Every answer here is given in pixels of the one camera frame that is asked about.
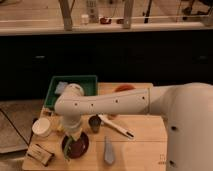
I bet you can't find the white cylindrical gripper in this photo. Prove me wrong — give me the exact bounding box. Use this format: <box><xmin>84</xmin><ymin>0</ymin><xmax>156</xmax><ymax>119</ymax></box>
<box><xmin>62</xmin><ymin>115</ymin><xmax>82</xmax><ymax>140</ymax></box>

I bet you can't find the green pepper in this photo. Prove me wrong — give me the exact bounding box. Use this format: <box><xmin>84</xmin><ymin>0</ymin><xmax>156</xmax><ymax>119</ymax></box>
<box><xmin>63</xmin><ymin>136</ymin><xmax>73</xmax><ymax>161</ymax></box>

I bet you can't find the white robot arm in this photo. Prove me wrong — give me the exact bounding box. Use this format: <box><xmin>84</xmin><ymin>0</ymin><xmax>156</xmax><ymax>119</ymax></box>
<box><xmin>54</xmin><ymin>83</ymin><xmax>213</xmax><ymax>171</ymax></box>

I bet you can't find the dark purple bowl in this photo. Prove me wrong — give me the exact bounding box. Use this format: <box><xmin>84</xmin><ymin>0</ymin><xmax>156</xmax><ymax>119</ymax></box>
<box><xmin>61</xmin><ymin>132</ymin><xmax>89</xmax><ymax>159</ymax></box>

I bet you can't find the small dark metal cup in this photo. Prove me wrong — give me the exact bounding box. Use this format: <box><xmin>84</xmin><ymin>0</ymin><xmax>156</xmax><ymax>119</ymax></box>
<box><xmin>89</xmin><ymin>115</ymin><xmax>101</xmax><ymax>133</ymax></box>

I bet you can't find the white round container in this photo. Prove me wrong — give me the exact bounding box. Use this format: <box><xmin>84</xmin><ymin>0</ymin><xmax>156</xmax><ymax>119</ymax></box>
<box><xmin>32</xmin><ymin>118</ymin><xmax>51</xmax><ymax>137</ymax></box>

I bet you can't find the small orange object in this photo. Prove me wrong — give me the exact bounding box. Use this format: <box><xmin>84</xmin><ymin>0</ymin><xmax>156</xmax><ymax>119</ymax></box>
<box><xmin>108</xmin><ymin>115</ymin><xmax>118</xmax><ymax>120</ymax></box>

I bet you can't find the wooden block with dark stripes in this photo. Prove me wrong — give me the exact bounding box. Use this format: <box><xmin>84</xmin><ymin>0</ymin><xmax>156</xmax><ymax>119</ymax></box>
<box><xmin>27</xmin><ymin>144</ymin><xmax>55</xmax><ymax>166</ymax></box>

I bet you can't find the blue sponge in bin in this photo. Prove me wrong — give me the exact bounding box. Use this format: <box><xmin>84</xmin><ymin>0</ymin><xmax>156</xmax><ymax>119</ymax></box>
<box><xmin>55</xmin><ymin>82</ymin><xmax>68</xmax><ymax>95</ymax></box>

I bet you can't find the green plastic bin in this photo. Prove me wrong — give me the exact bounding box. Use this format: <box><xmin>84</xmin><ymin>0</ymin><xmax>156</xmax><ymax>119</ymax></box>
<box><xmin>44</xmin><ymin>75</ymin><xmax>98</xmax><ymax>110</ymax></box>

